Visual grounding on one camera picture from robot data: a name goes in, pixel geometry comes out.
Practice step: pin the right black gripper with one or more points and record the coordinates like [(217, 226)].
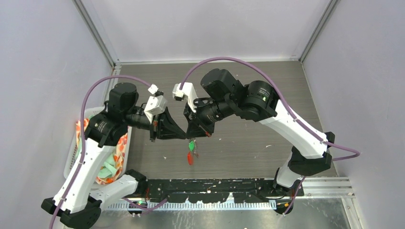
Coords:
[(195, 129)]

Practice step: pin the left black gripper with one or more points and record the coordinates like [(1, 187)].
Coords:
[(165, 127)]

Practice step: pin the green tagged key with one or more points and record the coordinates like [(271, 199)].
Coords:
[(191, 146)]

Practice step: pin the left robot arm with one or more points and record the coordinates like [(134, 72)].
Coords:
[(76, 204)]

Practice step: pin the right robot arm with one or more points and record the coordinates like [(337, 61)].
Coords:
[(258, 102)]

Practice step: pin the colourful patterned cloth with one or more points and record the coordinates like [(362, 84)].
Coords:
[(113, 166)]

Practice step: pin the white plastic basket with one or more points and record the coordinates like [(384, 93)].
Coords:
[(71, 155)]

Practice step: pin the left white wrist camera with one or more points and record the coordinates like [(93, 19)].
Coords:
[(156, 103)]

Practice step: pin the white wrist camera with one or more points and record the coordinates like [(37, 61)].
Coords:
[(156, 103), (187, 93)]

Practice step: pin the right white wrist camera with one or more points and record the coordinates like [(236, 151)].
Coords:
[(187, 93)]

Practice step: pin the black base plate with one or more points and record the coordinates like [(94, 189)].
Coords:
[(241, 190)]

